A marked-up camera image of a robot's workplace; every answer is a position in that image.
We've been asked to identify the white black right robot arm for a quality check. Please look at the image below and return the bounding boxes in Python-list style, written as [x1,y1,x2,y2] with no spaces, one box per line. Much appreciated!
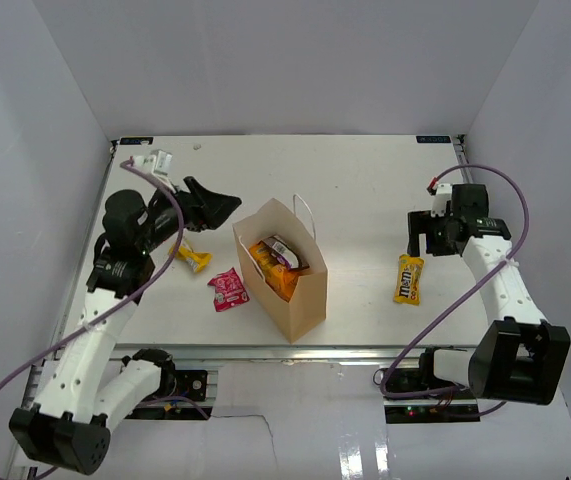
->
[408,182,571,405]

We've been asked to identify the dark brown M&M's packet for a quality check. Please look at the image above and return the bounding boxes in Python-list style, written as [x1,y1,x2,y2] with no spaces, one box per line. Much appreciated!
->
[262,235,309,271]

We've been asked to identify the brown paper bag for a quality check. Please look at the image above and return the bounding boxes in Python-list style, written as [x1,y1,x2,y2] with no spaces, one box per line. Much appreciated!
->
[233,194,328,343]

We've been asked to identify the blue label left corner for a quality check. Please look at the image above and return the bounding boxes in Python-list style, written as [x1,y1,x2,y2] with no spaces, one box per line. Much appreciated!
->
[119,136,154,146]

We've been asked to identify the yellow M&M's packet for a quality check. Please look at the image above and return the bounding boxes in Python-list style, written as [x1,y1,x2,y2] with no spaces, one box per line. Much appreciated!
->
[393,254,424,306]

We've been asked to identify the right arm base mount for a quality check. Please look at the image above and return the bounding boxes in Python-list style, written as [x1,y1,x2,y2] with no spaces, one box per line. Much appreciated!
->
[383,368,480,425]

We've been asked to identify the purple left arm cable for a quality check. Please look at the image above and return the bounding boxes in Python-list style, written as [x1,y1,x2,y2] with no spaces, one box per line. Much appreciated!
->
[0,157,212,480]

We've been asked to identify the small yellow snack packet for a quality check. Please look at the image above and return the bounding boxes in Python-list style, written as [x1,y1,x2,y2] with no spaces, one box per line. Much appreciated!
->
[168,238,213,274]

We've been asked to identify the orange yellow snack multipack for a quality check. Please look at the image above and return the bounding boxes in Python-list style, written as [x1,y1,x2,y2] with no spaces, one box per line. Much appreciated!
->
[249,242,299,302]

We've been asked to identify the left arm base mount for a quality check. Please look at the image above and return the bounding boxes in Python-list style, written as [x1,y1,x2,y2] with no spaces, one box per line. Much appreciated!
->
[171,369,208,402]

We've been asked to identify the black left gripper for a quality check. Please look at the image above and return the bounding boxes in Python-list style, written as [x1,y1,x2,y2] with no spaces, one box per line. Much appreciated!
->
[137,177,241,254]

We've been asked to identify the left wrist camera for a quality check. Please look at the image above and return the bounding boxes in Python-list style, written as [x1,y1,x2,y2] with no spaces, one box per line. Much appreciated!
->
[132,149,173,183]

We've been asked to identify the pink candy packet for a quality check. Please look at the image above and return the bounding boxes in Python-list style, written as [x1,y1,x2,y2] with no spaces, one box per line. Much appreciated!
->
[208,268,250,312]

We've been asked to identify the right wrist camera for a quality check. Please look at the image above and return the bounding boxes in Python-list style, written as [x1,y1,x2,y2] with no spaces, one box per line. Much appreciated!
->
[427,178,453,218]

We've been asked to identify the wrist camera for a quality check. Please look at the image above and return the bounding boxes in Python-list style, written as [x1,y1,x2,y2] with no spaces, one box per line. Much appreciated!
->
[132,149,173,183]
[427,178,453,218]

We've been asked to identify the aluminium front rail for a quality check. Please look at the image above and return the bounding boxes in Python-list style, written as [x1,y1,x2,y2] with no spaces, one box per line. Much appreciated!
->
[53,344,476,363]

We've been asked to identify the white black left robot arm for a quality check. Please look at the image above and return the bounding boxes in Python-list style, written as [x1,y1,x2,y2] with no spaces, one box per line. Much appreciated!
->
[9,176,242,475]

